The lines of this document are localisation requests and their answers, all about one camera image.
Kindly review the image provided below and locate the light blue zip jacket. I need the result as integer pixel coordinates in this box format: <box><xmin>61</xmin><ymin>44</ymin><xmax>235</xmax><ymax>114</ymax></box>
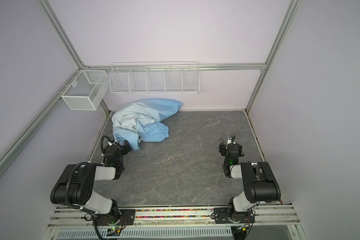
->
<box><xmin>112</xmin><ymin>99</ymin><xmax>183</xmax><ymax>151</ymax></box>

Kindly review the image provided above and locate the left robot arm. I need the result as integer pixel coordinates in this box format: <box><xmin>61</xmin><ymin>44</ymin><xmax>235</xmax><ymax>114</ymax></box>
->
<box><xmin>50</xmin><ymin>135</ymin><xmax>135</xmax><ymax>228</ymax></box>

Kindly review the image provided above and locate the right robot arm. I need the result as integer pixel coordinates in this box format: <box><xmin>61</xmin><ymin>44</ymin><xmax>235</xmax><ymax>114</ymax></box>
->
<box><xmin>211</xmin><ymin>135</ymin><xmax>281</xmax><ymax>225</ymax></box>

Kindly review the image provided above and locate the small white mesh basket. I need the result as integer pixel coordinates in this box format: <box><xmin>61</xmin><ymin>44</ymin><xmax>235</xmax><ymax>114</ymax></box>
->
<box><xmin>62</xmin><ymin>70</ymin><xmax>109</xmax><ymax>111</ymax></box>

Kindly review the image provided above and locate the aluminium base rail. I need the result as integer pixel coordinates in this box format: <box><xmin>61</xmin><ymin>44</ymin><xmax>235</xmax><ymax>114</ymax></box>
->
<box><xmin>46</xmin><ymin>204</ymin><xmax>301</xmax><ymax>231</ymax></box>

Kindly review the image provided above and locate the white vented cable duct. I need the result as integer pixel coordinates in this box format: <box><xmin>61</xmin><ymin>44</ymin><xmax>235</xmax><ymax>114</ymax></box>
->
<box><xmin>56</xmin><ymin>226</ymin><xmax>234</xmax><ymax>240</ymax></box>

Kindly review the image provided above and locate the long white wire basket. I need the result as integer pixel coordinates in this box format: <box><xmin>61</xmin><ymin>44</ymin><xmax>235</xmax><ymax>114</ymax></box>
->
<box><xmin>109</xmin><ymin>62</ymin><xmax>200</xmax><ymax>94</ymax></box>

